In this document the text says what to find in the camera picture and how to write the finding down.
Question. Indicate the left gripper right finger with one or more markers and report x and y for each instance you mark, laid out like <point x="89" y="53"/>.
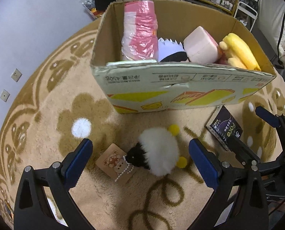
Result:
<point x="249" y="211"/>

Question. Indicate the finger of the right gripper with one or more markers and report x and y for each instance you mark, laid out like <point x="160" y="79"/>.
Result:
<point x="276" y="121"/>
<point x="243" y="153"/>

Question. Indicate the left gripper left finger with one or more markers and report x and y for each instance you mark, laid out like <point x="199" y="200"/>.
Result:
<point x="32" y="209"/>

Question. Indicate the black face tissue pack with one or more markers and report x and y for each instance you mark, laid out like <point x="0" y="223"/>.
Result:
<point x="222" y="125"/>

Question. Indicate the yellow plush toy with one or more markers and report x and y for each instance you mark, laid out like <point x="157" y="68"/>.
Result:
<point x="238" y="54"/>

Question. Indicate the white fluffy sheep plush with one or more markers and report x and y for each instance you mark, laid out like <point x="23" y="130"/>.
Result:
<point x="157" y="151"/>

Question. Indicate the pink swirl roll plush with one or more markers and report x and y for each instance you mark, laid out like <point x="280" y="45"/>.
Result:
<point x="201" y="48"/>

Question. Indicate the pink plastic package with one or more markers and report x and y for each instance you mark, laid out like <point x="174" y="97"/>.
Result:
<point x="139" y="41"/>

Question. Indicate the purple navy plush doll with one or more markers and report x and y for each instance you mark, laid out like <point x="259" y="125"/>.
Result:
<point x="171" y="51"/>

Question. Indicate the beige patterned carpet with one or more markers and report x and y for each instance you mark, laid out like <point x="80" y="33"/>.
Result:
<point x="66" y="100"/>

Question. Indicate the bear print card tag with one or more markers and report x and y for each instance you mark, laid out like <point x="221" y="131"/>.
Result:
<point x="112" y="162"/>

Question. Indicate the white metal cart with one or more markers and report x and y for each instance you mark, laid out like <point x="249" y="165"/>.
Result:
<point x="246" y="15"/>

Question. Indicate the cardboard box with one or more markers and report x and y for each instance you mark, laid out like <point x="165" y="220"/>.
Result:
<point x="149" y="85"/>

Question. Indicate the lower wall socket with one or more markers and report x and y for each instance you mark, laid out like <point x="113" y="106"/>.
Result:
<point x="4" y="95"/>

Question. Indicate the wall socket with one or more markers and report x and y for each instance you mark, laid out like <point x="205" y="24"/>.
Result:
<point x="16" y="75"/>
<point x="4" y="95"/>

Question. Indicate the upper wall socket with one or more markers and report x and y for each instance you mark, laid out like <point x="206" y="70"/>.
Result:
<point x="16" y="75"/>

